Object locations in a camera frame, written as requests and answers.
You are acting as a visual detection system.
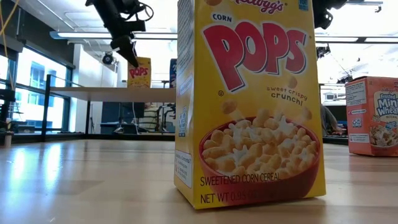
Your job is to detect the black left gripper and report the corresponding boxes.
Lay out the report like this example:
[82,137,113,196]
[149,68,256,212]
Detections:
[85,0,140,68]

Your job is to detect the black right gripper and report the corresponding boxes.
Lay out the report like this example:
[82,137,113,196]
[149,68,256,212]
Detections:
[312,0,348,30]

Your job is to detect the yellow Corn Pops cereal box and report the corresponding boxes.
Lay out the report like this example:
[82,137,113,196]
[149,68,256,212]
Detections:
[127,57,152,88]
[173,0,327,210]

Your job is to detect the blue Frosted Flakes cereal box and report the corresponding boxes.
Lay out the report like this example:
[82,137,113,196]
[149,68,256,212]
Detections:
[169,58,178,88]

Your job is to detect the orange Mini Wheats cereal box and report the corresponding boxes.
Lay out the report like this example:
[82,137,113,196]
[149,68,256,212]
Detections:
[345,76,398,157]

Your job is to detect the long ceiling light fixture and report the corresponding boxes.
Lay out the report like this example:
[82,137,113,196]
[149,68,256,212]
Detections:
[49,30,178,40]
[315,35,398,44]

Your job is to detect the ceiling track fixture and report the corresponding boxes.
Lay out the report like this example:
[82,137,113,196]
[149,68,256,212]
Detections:
[346,0,384,13]

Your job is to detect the dark office desk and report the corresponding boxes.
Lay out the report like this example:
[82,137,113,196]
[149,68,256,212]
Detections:
[99,101,146,135]

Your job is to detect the person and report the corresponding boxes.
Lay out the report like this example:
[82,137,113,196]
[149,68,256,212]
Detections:
[320,104,343,138]
[138,102,162,133]

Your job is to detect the black equipment stand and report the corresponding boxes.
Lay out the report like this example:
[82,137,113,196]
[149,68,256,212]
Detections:
[0,88,16,125]

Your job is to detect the black ceiling camera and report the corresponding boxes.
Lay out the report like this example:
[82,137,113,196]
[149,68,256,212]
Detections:
[101,51,115,65]

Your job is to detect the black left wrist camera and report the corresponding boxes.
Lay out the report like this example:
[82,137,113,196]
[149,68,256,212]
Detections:
[130,19,147,33]

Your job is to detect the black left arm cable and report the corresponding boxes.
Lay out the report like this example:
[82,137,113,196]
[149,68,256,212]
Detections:
[123,0,155,23]

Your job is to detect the black chair frame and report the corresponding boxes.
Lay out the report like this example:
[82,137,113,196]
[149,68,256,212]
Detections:
[155,104,177,134]

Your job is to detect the dark window frame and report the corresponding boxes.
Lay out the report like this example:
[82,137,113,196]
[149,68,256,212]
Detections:
[0,46,77,135]

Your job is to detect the black aluminium rig frame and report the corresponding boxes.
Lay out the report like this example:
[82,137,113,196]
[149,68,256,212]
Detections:
[0,133,349,146]

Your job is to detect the yellow cable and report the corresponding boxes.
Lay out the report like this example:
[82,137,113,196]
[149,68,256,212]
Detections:
[0,0,20,91]

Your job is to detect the small white post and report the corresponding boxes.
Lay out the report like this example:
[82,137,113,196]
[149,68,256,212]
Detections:
[2,132,14,149]

